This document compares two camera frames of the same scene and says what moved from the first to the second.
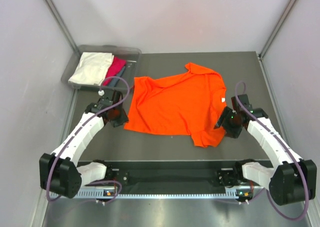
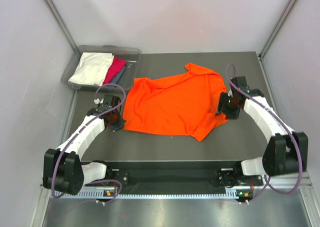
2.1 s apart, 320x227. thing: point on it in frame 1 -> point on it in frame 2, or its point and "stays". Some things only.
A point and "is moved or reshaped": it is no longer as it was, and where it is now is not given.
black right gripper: [233, 132] -> [222, 108]
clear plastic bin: [131, 54] stays
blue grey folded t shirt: [114, 82] stays
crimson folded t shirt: [117, 64] stays
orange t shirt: [189, 103] is moved or reshaped
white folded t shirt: [92, 68] stays
